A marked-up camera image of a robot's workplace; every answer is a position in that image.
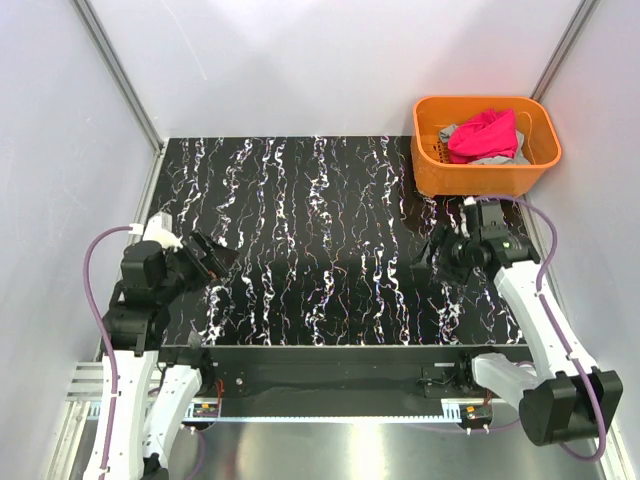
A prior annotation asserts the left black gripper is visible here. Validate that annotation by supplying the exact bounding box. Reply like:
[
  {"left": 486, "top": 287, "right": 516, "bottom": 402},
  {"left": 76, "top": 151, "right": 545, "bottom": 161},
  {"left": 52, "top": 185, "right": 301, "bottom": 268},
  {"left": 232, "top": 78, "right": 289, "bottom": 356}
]
[{"left": 157, "top": 227, "right": 240, "bottom": 302}]

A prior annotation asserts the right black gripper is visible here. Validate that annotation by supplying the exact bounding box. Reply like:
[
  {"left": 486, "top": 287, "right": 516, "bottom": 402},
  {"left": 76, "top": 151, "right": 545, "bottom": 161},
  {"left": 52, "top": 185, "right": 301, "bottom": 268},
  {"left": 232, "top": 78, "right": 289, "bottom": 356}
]
[{"left": 409, "top": 220, "right": 479, "bottom": 287}]

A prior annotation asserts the pink t shirt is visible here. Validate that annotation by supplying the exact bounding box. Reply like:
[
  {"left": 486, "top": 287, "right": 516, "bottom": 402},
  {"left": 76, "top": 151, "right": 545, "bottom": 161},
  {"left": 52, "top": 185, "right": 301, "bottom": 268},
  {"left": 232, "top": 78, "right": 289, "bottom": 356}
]
[{"left": 446, "top": 109, "right": 519, "bottom": 164}]

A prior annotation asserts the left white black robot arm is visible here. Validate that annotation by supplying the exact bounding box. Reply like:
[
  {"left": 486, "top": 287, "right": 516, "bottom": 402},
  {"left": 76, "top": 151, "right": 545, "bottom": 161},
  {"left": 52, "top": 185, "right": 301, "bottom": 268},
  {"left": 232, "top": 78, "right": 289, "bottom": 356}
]
[{"left": 84, "top": 230, "right": 239, "bottom": 479}]

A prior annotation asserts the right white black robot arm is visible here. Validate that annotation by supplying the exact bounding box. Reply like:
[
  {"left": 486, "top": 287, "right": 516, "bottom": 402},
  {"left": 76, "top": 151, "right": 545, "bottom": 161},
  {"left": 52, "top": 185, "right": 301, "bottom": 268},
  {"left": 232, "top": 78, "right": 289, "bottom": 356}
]
[{"left": 413, "top": 225, "right": 623, "bottom": 447}]

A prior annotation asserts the orange plastic basket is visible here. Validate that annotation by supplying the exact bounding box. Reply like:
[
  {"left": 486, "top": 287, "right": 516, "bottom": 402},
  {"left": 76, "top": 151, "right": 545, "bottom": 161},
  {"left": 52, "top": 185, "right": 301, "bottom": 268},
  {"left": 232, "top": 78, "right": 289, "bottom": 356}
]
[{"left": 411, "top": 96, "right": 562, "bottom": 197}]

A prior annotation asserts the grey t shirt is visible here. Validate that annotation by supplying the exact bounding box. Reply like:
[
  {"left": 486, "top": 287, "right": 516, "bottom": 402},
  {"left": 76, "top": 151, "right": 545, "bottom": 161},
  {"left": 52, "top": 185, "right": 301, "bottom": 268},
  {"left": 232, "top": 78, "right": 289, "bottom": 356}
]
[{"left": 438, "top": 124, "right": 531, "bottom": 165}]

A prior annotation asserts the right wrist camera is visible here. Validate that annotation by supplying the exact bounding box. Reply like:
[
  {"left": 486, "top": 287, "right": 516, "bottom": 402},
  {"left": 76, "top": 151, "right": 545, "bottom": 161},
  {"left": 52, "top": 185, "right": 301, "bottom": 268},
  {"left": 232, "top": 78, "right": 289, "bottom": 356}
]
[{"left": 462, "top": 197, "right": 509, "bottom": 241}]

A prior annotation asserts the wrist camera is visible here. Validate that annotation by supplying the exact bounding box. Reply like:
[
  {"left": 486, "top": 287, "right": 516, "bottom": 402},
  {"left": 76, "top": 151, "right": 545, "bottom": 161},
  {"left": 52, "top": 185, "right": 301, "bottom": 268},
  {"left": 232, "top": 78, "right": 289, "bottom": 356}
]
[
  {"left": 462, "top": 197, "right": 509, "bottom": 241},
  {"left": 142, "top": 212, "right": 183, "bottom": 251}
]

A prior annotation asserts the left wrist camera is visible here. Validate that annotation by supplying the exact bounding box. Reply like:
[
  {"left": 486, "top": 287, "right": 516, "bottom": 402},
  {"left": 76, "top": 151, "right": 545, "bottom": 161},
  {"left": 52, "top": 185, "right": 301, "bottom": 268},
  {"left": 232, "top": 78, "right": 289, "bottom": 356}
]
[{"left": 142, "top": 212, "right": 183, "bottom": 251}]

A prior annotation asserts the slotted white cable duct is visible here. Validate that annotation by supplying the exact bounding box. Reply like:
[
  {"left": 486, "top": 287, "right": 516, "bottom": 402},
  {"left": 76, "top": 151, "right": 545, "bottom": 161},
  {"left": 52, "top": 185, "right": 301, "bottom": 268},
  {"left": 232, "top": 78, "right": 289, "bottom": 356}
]
[{"left": 89, "top": 402, "right": 494, "bottom": 424}]

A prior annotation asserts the right aluminium frame post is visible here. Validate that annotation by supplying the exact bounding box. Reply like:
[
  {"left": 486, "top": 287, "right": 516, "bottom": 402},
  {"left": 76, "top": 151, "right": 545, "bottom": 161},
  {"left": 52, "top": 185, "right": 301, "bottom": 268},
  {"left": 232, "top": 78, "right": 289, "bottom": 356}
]
[{"left": 530, "top": 0, "right": 601, "bottom": 103}]

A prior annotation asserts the aluminium frame post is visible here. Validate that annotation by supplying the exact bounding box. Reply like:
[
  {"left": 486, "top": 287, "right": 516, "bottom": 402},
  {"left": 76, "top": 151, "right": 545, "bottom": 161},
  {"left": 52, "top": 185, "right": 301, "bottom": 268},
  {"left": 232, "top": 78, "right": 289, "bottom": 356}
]
[
  {"left": 70, "top": 0, "right": 164, "bottom": 154},
  {"left": 530, "top": 0, "right": 601, "bottom": 103}
]

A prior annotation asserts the left aluminium frame post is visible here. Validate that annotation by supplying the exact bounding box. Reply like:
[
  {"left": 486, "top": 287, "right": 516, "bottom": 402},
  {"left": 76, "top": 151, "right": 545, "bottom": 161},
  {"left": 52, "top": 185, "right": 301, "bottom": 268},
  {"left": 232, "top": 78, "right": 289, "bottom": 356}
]
[{"left": 70, "top": 0, "right": 164, "bottom": 154}]

